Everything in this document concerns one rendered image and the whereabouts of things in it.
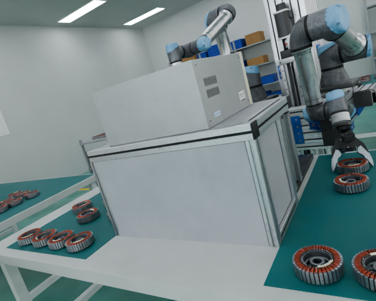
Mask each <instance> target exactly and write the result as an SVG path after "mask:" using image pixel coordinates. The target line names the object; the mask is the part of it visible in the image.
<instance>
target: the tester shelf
mask: <svg viewBox="0 0 376 301"><path fill-rule="evenodd" d="M290 107H291V102H290V99H289V95H288V96H283V97H278V98H274V99H269V100H264V101H260V102H255V103H253V104H251V105H249V106H247V107H246V108H244V109H242V110H240V111H239V112H237V113H235V114H234V115H232V116H230V117H228V118H227V119H225V120H224V121H221V122H220V123H218V124H217V125H215V126H213V127H211V128H210V129H207V130H201V131H194V132H190V133H184V134H178V135H173V136H167V137H161V138H157V139H150V140H143V141H140V142H133V143H127V144H122V145H116V146H109V143H106V144H105V145H102V146H99V147H97V148H95V149H92V150H89V151H88V152H86V154H87V157H88V160H89V162H90V163H91V162H100V161H108V160H113V159H121V158H129V157H134V156H142V155H151V154H156V153H164V152H172V151H180V150H185V149H193V148H202V147H207V146H215V145H223V144H228V143H236V142H244V141H249V140H255V139H256V138H257V137H258V136H260V134H261V133H263V132H264V131H265V130H266V129H267V128H268V127H269V126H271V125H272V124H273V123H274V122H275V121H276V120H277V119H278V118H279V117H280V116H281V115H283V114H284V113H285V112H286V111H287V110H288V109H289V108H290Z"/></svg>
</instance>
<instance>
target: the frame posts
mask: <svg viewBox="0 0 376 301"><path fill-rule="evenodd" d="M281 118H282V124H283V129H284V133H285V138H286V143H287V147H288V153H289V158H290V161H291V167H292V172H293V176H294V181H295V187H296V190H297V189H298V187H297V182H296V181H297V180H298V181H300V180H302V178H303V177H302V173H301V167H300V162H299V159H298V153H297V147H296V144H295V138H294V132H293V129H292V124H291V118H290V114H289V111H286V112H285V113H284V114H283V115H281Z"/></svg>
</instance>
